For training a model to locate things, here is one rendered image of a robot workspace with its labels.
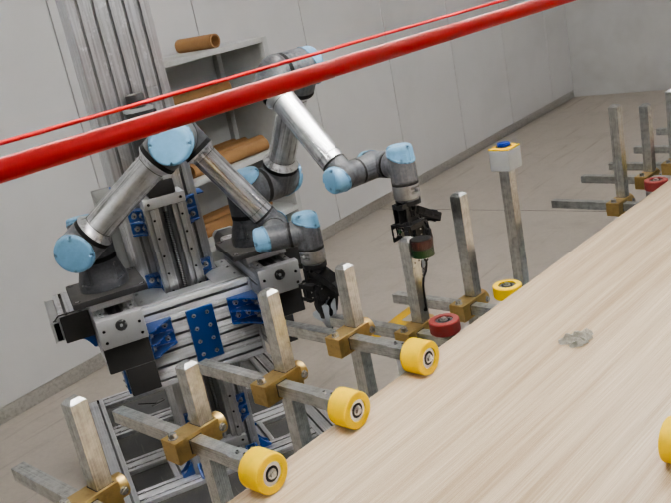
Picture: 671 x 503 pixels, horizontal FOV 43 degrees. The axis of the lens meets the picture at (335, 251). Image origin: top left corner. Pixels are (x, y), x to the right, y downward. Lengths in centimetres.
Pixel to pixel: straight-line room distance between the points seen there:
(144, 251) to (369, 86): 414
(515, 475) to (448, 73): 638
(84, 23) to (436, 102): 515
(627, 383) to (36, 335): 344
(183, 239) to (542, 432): 147
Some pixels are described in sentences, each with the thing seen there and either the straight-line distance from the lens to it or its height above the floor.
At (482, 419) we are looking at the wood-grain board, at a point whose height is 90.
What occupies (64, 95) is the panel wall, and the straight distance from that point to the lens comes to 475.
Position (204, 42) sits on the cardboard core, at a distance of 499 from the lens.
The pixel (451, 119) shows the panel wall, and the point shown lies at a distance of 775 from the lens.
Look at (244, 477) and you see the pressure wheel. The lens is 163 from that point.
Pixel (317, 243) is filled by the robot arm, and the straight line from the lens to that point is 240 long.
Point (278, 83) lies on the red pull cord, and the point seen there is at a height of 175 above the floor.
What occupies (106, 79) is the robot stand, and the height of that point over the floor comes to 163.
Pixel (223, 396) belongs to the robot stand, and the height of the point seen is 52.
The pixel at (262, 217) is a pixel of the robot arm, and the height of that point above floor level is 117.
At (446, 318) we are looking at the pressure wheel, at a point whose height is 91.
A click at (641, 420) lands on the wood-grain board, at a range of 171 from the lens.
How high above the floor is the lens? 178
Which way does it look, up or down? 18 degrees down
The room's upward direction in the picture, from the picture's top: 11 degrees counter-clockwise
